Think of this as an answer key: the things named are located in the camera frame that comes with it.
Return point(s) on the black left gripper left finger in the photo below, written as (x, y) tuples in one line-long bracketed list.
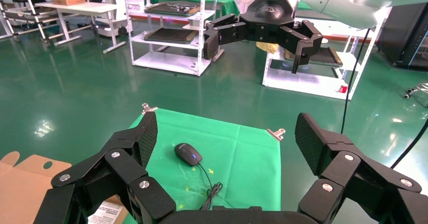
[(113, 169)]

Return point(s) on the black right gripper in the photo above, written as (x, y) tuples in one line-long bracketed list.
[(272, 13)]

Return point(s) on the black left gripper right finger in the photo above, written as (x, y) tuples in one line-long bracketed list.
[(347, 175)]

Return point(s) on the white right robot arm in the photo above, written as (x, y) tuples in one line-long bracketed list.
[(351, 2)]

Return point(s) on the open flat cardboard box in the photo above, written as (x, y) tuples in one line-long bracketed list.
[(23, 185)]

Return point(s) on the white printed paper sheet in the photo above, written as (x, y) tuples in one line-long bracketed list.
[(106, 213)]

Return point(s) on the white metal shelf rack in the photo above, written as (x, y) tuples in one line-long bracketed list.
[(167, 60), (301, 82)]

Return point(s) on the black flat tray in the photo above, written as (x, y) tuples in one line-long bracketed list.
[(170, 9), (170, 36), (321, 57)]

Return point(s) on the silver metal binder clip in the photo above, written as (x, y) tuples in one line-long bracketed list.
[(277, 134), (147, 108)]

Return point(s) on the green table cloth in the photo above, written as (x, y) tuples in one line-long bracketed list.
[(244, 169)]

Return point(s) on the office chair wheel base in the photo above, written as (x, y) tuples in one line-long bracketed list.
[(418, 90)]

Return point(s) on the black cabinet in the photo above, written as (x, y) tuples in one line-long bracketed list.
[(404, 35)]

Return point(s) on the white wheeled machine base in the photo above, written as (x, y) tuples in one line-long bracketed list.
[(108, 27)]

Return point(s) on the white work table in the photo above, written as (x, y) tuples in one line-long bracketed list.
[(77, 8)]

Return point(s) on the grey metal ladder frame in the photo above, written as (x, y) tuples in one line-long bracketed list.
[(26, 15)]

